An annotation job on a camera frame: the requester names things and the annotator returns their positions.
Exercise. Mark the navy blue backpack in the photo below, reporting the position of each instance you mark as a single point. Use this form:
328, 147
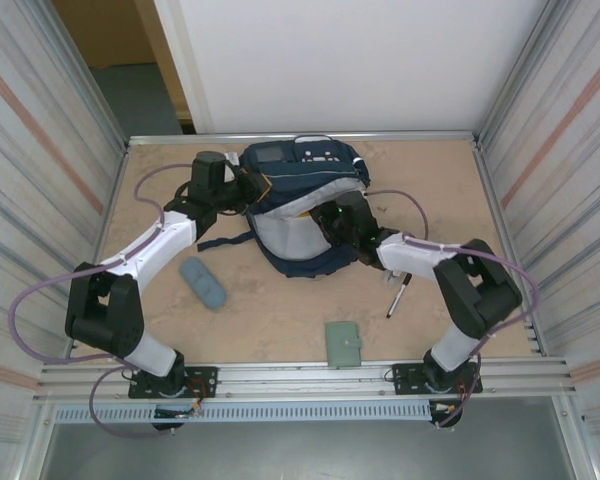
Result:
300, 175

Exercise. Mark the blue-grey pencil case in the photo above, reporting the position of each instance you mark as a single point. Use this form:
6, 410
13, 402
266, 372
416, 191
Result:
202, 285

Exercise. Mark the green snap wallet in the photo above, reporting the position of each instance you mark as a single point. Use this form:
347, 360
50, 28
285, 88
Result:
342, 345

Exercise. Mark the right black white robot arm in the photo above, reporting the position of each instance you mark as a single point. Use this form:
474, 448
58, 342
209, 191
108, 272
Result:
415, 255

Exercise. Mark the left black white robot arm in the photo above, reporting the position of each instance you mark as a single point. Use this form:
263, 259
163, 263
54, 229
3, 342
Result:
145, 250

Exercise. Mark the black marker pen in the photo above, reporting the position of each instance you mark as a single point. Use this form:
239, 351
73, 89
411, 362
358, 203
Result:
396, 300

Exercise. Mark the brown wooden door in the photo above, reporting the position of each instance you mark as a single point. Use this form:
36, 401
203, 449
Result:
105, 30

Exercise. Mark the grey metal lower shelf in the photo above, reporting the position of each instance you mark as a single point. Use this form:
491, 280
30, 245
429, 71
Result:
305, 450

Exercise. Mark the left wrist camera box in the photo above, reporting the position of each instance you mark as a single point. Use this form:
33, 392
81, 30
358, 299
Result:
232, 159

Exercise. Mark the aluminium table frame rail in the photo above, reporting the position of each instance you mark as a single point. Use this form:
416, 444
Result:
180, 139

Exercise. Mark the white door frame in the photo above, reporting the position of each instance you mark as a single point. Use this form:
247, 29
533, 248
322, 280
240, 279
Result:
180, 60

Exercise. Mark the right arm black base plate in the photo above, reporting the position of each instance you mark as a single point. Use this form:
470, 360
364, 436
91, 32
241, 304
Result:
405, 377

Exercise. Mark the aluminium mounting rail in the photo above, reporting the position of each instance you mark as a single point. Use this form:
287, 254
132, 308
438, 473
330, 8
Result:
305, 382

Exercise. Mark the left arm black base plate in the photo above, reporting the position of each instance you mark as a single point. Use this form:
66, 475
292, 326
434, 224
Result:
202, 380

